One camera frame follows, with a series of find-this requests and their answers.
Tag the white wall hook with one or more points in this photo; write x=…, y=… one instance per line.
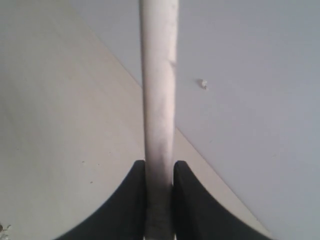
x=203, y=84

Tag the white paint brush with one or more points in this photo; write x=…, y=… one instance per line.
x=158, y=40

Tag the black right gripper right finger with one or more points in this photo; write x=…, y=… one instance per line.
x=197, y=215

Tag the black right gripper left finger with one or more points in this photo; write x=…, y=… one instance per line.
x=122, y=216

